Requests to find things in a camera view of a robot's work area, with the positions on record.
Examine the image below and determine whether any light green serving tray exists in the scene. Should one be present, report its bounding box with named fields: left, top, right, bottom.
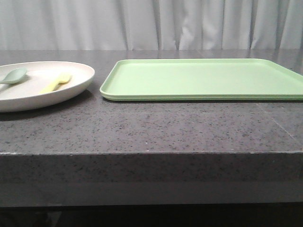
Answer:
left=100, top=59, right=303, bottom=101

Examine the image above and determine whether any white pleated curtain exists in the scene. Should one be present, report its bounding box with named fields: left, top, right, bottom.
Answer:
left=0, top=0, right=303, bottom=50

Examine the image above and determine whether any sage green spoon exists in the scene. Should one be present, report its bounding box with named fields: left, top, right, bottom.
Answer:
left=0, top=68, right=27, bottom=85

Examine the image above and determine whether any white round plate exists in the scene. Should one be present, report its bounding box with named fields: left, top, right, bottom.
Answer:
left=0, top=61, right=95, bottom=113

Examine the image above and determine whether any yellow plastic fork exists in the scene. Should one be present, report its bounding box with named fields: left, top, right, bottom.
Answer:
left=39, top=73, right=72, bottom=94

